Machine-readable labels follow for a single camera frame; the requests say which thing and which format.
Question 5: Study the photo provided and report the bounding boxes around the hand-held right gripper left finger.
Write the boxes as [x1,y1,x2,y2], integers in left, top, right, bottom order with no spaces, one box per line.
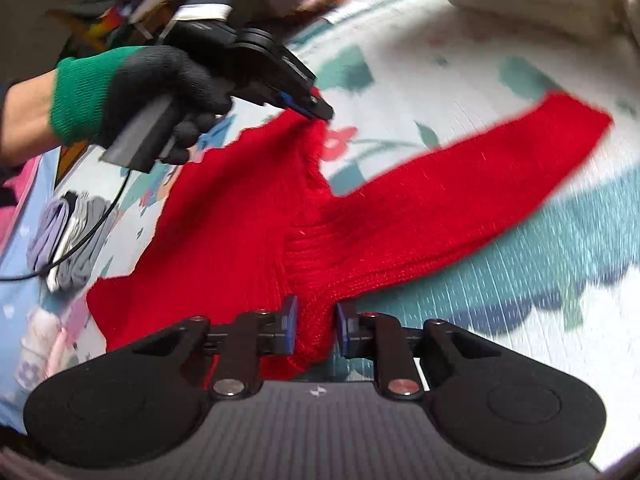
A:
[120,295,300,402]

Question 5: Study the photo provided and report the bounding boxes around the white floral folded garment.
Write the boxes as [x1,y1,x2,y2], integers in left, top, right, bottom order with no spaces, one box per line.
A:
[15,305,93,391]

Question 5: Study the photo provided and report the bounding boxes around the pink blanket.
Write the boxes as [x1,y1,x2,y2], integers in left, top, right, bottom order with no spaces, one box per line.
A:
[0,160,43,256]

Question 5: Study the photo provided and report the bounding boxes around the cartoon print play mat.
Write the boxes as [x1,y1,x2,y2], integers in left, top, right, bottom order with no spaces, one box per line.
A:
[50,0,640,466]

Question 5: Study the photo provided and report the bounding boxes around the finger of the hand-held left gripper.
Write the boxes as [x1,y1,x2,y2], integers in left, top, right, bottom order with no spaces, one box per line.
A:
[272,91,335,122]

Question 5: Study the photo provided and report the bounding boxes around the person's left hand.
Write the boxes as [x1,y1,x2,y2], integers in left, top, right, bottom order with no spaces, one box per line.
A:
[50,45,234,165]

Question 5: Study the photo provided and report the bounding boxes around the grey folded garment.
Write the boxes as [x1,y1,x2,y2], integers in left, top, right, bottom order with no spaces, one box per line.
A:
[50,195,118,291]

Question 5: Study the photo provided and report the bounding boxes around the colourful cloth pile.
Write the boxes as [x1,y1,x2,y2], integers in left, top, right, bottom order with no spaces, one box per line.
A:
[45,0,193,48]

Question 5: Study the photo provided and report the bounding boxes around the black cable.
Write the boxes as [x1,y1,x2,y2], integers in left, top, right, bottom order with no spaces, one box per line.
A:
[0,167,132,281]

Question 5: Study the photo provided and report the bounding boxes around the red knitted sweater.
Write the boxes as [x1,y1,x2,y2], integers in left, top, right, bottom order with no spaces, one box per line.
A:
[86,91,613,380]

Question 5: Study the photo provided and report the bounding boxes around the purple folded garment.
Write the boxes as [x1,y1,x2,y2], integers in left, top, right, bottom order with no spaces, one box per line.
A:
[27,197,73,271]

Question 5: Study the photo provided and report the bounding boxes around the person's left forearm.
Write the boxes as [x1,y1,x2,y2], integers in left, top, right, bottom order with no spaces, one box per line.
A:
[0,67,61,166]

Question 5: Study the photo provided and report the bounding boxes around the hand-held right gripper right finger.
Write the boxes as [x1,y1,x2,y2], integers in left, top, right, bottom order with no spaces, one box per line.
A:
[335,301,506,402]

